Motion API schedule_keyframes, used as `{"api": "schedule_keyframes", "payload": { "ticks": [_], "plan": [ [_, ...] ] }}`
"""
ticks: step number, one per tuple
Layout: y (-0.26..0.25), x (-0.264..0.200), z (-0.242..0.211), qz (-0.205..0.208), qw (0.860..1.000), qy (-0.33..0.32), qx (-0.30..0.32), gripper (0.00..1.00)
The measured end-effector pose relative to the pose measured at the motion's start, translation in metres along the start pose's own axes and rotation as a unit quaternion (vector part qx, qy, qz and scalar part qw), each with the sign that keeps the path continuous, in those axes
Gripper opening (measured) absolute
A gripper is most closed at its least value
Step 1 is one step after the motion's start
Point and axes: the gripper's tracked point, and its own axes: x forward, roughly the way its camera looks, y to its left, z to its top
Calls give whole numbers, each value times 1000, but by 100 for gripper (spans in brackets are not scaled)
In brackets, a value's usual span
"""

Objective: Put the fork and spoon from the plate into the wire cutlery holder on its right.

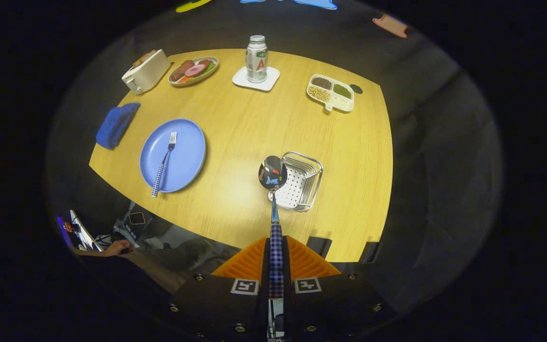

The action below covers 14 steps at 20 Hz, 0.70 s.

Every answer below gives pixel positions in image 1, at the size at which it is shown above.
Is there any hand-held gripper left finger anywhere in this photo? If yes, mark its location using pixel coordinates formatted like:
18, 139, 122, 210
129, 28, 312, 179
169, 236, 270, 340

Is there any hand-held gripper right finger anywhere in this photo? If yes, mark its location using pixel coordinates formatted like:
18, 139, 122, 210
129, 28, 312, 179
283, 235, 397, 340

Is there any checked handle spoon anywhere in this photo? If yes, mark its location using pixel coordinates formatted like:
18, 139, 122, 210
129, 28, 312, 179
258, 155, 288, 300

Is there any checked handle fork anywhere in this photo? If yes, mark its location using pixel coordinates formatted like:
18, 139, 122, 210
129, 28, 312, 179
151, 132, 178, 198

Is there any black table clamp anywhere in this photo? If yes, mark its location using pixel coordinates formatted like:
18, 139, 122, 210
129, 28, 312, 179
360, 241, 380, 263
307, 236, 332, 259

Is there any blue round plate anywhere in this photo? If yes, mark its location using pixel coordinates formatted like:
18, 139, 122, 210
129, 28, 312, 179
139, 118, 207, 193

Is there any white divided bean tray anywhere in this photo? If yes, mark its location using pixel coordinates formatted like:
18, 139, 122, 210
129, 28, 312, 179
306, 74, 355, 113

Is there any lit computer screen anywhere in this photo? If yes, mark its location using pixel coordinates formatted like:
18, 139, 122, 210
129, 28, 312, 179
57, 215, 75, 250

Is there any white square coaster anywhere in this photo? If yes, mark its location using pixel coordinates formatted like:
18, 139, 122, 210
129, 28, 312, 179
232, 66, 281, 92

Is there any blue folded towel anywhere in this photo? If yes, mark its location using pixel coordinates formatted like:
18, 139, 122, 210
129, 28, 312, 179
95, 102, 141, 150

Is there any white drink bottle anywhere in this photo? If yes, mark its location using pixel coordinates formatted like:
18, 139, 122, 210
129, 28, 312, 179
245, 35, 269, 84

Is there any grey food plate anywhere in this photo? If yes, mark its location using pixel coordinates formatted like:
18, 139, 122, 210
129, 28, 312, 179
168, 57, 219, 86

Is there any white toaster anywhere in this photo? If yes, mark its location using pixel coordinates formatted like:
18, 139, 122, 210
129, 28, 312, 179
121, 49, 171, 95

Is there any metal wire basket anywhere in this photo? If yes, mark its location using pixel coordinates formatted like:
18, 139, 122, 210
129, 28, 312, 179
273, 151, 324, 212

